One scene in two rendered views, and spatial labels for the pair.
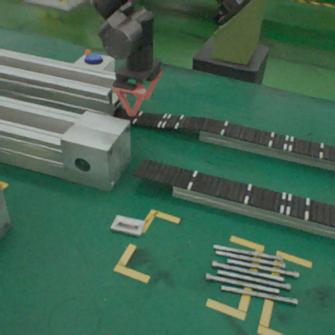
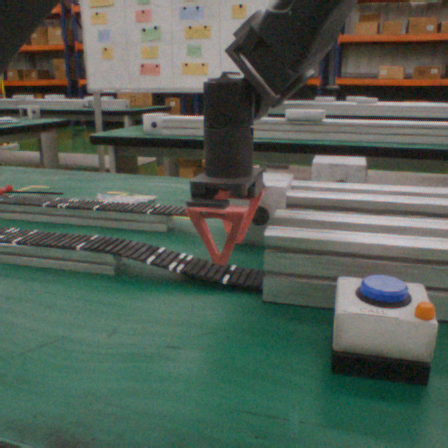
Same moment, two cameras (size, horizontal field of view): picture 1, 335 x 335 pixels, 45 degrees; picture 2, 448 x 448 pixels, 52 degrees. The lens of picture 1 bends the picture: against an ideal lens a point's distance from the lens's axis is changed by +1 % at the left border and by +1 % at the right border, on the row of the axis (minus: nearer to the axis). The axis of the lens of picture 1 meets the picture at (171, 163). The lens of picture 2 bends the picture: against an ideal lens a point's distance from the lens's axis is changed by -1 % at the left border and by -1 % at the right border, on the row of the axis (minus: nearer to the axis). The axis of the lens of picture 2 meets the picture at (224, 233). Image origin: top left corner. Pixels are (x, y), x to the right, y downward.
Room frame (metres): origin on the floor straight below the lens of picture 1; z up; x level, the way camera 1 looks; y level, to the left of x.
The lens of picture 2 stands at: (1.32, 0.07, 1.02)
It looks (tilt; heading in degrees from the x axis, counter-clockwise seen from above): 18 degrees down; 179
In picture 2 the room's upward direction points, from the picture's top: straight up
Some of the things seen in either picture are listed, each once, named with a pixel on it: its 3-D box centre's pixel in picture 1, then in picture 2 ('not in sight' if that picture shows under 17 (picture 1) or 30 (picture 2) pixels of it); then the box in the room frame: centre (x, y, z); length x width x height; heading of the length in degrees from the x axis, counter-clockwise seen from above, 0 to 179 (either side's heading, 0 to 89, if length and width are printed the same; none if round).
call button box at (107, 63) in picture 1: (93, 72); (378, 320); (0.94, 0.22, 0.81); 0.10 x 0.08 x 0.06; 165
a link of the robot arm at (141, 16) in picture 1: (137, 28); (230, 103); (0.77, 0.08, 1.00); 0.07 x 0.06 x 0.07; 162
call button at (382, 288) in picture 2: (93, 59); (383, 292); (0.95, 0.21, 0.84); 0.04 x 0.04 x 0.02
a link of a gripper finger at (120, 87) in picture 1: (134, 93); (233, 211); (0.75, 0.09, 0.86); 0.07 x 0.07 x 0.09; 74
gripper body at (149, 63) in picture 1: (138, 57); (228, 158); (0.78, 0.08, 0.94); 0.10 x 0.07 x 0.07; 164
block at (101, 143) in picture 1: (100, 146); (259, 209); (0.61, 0.14, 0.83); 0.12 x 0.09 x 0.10; 165
